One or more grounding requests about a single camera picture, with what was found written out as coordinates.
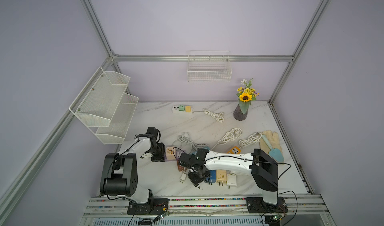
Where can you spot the dark purple ribbed vase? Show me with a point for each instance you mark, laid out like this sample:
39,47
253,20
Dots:
241,112

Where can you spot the small white plug charger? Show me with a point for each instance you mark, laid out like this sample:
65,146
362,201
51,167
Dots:
183,178

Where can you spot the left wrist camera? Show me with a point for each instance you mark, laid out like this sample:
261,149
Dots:
146,155

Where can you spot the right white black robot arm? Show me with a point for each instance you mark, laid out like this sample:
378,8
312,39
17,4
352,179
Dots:
258,164

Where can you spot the pink white cube adapter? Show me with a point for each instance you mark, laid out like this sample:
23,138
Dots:
171,153

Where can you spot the teal garden trowel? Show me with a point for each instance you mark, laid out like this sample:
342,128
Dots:
275,153

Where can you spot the sunflower bouquet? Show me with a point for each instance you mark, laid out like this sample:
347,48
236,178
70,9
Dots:
246,95

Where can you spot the beige cube adapter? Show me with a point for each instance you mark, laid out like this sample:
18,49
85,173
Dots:
221,177

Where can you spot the white mesh shelf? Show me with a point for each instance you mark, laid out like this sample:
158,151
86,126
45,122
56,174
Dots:
97,103
116,132

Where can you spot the lower white mesh shelf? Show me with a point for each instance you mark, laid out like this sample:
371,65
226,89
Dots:
116,132

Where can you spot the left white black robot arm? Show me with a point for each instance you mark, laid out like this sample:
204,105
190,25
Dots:
120,178

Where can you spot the brown cube adapter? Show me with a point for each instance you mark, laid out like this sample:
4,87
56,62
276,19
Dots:
180,168

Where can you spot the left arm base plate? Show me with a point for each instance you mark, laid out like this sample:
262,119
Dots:
153,207

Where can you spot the white wire wall basket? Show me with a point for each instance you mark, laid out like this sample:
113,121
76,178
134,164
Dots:
209,66

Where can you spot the blue cube adapter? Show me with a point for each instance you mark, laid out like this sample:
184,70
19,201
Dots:
213,177

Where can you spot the aluminium front rail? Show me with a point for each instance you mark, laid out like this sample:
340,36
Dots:
206,206

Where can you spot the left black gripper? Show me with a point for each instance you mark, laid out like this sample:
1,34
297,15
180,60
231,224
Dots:
159,159

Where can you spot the upper white mesh shelf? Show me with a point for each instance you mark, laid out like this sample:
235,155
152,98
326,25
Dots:
97,103

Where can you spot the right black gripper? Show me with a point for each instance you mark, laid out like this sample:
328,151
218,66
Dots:
195,180

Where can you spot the orange power strip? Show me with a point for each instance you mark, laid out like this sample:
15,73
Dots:
234,150

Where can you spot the beige work glove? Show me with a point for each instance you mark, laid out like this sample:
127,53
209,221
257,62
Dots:
273,138

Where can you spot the white power strip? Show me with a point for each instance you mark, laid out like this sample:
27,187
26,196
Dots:
175,109

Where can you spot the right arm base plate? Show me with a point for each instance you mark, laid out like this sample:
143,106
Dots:
256,205

